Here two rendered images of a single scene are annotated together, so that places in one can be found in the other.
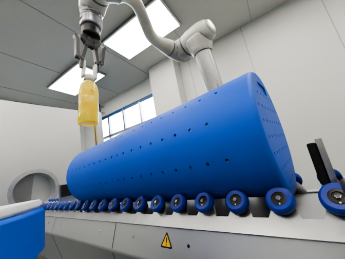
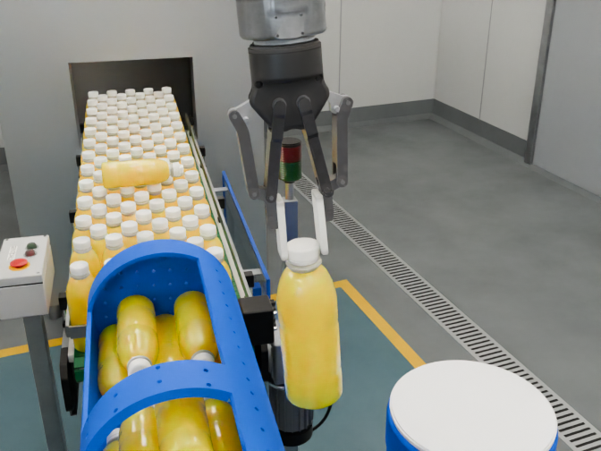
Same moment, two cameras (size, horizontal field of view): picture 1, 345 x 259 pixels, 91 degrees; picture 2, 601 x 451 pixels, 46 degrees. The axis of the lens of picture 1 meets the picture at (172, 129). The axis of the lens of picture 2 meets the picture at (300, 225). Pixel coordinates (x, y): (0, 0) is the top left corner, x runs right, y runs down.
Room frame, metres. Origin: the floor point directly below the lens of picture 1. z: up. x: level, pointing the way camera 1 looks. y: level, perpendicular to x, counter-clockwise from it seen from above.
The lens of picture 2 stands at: (1.18, 0.74, 1.83)
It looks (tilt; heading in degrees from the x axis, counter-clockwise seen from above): 25 degrees down; 218
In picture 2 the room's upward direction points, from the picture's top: straight up
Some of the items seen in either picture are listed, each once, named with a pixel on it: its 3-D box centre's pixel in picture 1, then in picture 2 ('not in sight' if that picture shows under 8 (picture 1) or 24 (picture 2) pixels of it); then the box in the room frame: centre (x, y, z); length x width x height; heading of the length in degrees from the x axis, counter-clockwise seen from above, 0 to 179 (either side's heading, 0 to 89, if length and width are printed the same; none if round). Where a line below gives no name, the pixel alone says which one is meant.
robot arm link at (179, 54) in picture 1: (180, 52); not in sight; (1.00, -0.15, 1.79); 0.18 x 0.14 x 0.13; 136
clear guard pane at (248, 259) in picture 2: not in sight; (244, 288); (-0.25, -0.61, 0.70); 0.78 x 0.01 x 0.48; 52
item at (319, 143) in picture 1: (324, 170); not in sight; (0.35, -0.28, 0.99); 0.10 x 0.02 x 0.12; 142
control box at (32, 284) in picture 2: not in sight; (25, 275); (0.45, -0.62, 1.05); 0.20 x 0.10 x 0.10; 52
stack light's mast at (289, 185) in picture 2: not in sight; (289, 170); (-0.17, -0.36, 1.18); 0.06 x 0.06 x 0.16
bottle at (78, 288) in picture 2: not in sight; (85, 309); (0.41, -0.47, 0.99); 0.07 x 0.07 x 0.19
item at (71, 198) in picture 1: (68, 195); not in sight; (1.17, 0.77, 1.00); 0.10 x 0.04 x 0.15; 142
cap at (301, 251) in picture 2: (89, 78); (302, 252); (0.61, 0.29, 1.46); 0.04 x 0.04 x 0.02
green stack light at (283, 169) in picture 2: not in sight; (289, 168); (-0.17, -0.36, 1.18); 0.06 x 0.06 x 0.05
